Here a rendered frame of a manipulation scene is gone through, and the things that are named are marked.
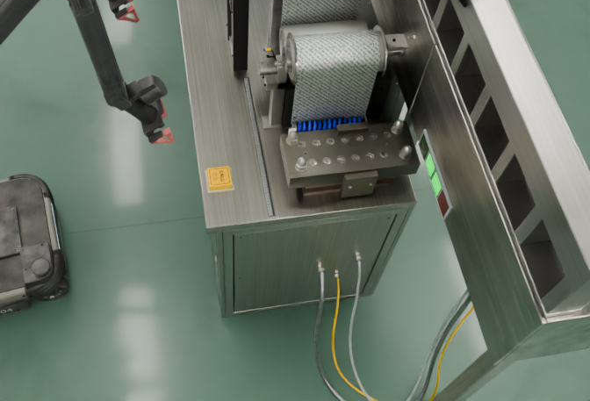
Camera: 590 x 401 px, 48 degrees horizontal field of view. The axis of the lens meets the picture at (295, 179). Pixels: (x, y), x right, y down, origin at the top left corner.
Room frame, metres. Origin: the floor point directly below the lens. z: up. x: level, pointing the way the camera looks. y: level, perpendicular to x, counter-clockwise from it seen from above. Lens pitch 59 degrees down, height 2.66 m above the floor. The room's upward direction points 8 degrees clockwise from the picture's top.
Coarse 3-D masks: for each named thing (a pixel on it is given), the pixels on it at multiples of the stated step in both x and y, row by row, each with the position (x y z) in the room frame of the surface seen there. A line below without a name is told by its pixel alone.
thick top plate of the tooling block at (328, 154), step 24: (312, 144) 1.13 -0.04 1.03; (336, 144) 1.14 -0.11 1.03; (360, 144) 1.16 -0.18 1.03; (384, 144) 1.17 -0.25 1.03; (408, 144) 1.18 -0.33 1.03; (288, 168) 1.03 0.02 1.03; (312, 168) 1.04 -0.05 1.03; (336, 168) 1.06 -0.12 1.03; (360, 168) 1.07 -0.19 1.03; (384, 168) 1.09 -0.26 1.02; (408, 168) 1.11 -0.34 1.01
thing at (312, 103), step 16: (368, 80) 1.26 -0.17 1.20; (304, 96) 1.21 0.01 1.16; (320, 96) 1.22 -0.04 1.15; (336, 96) 1.24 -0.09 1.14; (352, 96) 1.25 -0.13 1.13; (368, 96) 1.27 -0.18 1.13; (304, 112) 1.21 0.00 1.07; (320, 112) 1.23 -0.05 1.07; (336, 112) 1.24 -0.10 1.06; (352, 112) 1.26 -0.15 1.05
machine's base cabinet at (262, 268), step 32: (288, 224) 0.94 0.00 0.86; (320, 224) 0.98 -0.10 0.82; (352, 224) 1.01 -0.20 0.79; (384, 224) 1.04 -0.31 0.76; (224, 256) 0.88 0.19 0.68; (256, 256) 0.92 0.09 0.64; (288, 256) 0.95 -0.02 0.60; (320, 256) 0.99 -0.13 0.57; (352, 256) 1.02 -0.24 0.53; (384, 256) 1.06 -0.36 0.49; (224, 288) 0.88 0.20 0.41; (256, 288) 0.92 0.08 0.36; (288, 288) 0.96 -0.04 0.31; (352, 288) 1.04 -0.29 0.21
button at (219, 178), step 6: (210, 168) 1.06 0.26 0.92; (216, 168) 1.06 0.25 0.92; (222, 168) 1.06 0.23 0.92; (228, 168) 1.07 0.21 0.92; (210, 174) 1.04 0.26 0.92; (216, 174) 1.04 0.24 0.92; (222, 174) 1.05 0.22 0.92; (228, 174) 1.05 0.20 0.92; (210, 180) 1.02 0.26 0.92; (216, 180) 1.02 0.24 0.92; (222, 180) 1.02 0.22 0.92; (228, 180) 1.03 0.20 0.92; (210, 186) 1.00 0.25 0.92; (216, 186) 1.00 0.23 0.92; (222, 186) 1.00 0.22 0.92; (228, 186) 1.01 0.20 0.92
